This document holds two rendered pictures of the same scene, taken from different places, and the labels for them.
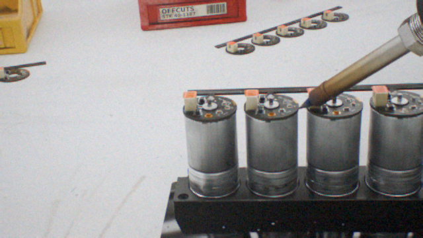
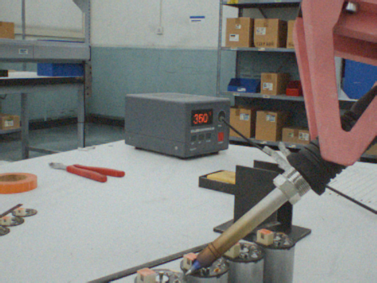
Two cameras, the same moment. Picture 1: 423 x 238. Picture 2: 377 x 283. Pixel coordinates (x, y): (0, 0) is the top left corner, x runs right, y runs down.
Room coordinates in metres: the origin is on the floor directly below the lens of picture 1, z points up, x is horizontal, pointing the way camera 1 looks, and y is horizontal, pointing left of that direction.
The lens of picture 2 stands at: (0.10, 0.12, 0.92)
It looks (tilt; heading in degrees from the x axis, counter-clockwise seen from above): 8 degrees down; 312
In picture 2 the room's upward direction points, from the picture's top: 2 degrees clockwise
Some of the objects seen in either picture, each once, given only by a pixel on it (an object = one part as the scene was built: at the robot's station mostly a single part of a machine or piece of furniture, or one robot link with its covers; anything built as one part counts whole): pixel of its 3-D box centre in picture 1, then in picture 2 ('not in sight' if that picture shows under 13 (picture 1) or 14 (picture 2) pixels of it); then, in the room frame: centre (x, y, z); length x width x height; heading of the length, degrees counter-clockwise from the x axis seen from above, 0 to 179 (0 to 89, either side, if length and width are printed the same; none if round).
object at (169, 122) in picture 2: not in sight; (177, 123); (0.70, -0.48, 0.80); 0.15 x 0.12 x 0.10; 0
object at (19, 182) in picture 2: not in sight; (11, 182); (0.66, -0.16, 0.76); 0.06 x 0.06 x 0.01
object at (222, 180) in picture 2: not in sight; (233, 182); (0.48, -0.36, 0.76); 0.07 x 0.05 x 0.02; 6
